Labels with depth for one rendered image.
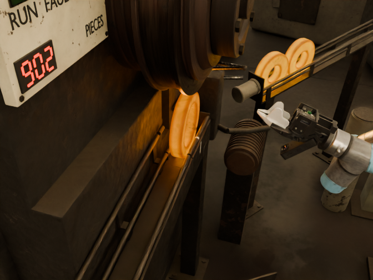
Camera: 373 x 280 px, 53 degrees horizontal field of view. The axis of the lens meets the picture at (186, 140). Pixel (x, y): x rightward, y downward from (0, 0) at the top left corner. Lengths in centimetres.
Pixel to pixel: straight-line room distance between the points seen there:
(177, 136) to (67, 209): 39
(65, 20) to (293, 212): 150
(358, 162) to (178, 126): 51
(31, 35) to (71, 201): 27
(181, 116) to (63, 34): 42
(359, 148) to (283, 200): 87
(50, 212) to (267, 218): 132
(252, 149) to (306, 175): 81
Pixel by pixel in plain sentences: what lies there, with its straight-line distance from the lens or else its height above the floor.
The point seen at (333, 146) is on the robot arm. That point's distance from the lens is 109.
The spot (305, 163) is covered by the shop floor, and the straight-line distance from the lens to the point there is 218.
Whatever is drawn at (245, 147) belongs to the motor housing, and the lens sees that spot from 132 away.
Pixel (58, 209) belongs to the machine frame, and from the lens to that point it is 64.
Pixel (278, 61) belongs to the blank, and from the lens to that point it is 141.
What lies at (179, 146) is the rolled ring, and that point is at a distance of 95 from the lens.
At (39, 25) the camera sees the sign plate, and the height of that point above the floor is 114.
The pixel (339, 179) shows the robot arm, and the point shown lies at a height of 60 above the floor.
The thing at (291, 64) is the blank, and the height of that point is 72.
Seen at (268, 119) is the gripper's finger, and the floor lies 75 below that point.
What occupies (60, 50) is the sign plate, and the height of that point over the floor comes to 109.
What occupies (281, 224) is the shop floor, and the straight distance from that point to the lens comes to 181.
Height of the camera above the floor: 133
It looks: 37 degrees down
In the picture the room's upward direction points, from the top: 2 degrees clockwise
